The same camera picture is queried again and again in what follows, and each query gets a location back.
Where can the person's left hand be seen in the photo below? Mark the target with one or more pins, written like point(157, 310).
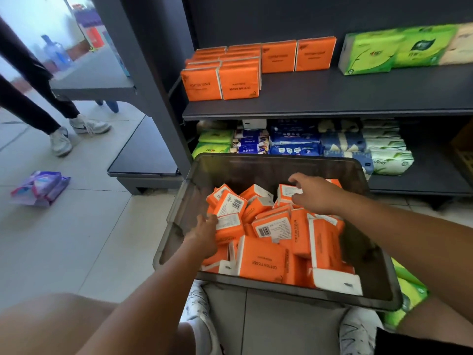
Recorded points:
point(202, 236)

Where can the person's right hand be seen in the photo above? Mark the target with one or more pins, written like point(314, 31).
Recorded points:
point(321, 195)

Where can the person's left fingers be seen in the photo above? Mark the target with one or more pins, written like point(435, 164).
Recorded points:
point(210, 220)

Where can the person's right thumb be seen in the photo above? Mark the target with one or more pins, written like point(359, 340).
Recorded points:
point(300, 201)

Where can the orange tissue packet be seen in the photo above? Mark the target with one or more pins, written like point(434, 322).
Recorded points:
point(285, 192)
point(230, 227)

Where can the person's right forearm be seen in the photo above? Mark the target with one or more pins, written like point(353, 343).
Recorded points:
point(406, 236)

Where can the person's left forearm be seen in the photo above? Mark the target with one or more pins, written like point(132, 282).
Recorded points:
point(147, 303)

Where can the grey plastic bin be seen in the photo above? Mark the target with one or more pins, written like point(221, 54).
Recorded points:
point(258, 173)

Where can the pile of orange tissue packets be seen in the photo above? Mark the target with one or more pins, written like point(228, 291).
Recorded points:
point(281, 247)

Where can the stack of blue wipes packs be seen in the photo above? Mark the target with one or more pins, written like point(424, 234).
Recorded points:
point(293, 140)

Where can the light green packet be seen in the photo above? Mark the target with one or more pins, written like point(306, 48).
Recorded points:
point(216, 137)
point(210, 149)

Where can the stack of blue-white tissue packs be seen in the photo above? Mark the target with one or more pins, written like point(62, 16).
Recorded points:
point(343, 142)

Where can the stack of small blue packs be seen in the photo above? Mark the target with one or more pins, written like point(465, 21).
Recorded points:
point(249, 142)

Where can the person's left white shoe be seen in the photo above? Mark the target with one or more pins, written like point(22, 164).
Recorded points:
point(197, 306)

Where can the person's white shoe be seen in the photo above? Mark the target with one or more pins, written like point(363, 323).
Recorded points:
point(90, 125)
point(356, 330)
point(197, 306)
point(61, 142)

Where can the white box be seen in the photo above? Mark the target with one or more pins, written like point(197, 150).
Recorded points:
point(254, 124)

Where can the low dark grey platform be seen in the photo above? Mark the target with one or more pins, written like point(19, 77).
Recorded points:
point(146, 155)

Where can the stack of white-green tissue packs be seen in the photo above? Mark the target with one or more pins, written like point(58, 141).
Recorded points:
point(390, 155)

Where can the dark grey shelf unit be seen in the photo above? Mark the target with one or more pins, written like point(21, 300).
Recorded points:
point(332, 96)

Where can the row of orange tissue boxes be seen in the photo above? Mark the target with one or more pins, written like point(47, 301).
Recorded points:
point(240, 75)

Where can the person's right white shoe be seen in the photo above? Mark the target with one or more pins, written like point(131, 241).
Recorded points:
point(356, 330)

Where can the green packets on floor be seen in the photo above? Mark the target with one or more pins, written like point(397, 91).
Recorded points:
point(410, 292)

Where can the green tissue pack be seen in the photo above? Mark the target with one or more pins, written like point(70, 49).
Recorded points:
point(367, 51)
point(425, 46)

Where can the cardboard box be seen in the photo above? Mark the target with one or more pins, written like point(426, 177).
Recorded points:
point(463, 151)

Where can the purple packet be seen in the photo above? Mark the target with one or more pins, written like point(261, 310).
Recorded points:
point(40, 187)

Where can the person's right leg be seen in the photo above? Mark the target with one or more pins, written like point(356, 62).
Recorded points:
point(436, 317)

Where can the person's leg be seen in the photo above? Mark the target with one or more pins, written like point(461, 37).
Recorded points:
point(44, 325)
point(436, 317)

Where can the grey table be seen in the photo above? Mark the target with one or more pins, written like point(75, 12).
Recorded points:
point(92, 79)

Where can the person's black shorts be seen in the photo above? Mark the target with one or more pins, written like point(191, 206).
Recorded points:
point(417, 345)

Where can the person's left leg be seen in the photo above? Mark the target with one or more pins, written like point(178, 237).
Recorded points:
point(44, 325)

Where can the red container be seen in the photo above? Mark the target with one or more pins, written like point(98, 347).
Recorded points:
point(95, 37)

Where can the blue water bottle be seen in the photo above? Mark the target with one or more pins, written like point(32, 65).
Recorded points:
point(56, 53)

